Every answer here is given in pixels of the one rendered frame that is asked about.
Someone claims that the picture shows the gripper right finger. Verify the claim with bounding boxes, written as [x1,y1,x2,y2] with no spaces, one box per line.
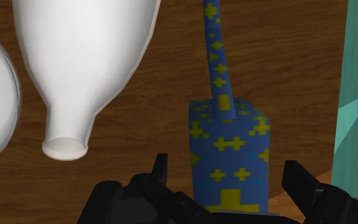
[282,160,358,224]

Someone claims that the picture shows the blue yellow patterned toilet brush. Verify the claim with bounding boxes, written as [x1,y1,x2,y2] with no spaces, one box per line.
[188,0,271,215]

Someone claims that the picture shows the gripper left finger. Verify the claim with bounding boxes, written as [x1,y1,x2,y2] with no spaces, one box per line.
[76,153,217,224]

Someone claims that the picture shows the white toilet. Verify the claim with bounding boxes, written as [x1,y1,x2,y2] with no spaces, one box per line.
[12,0,162,162]

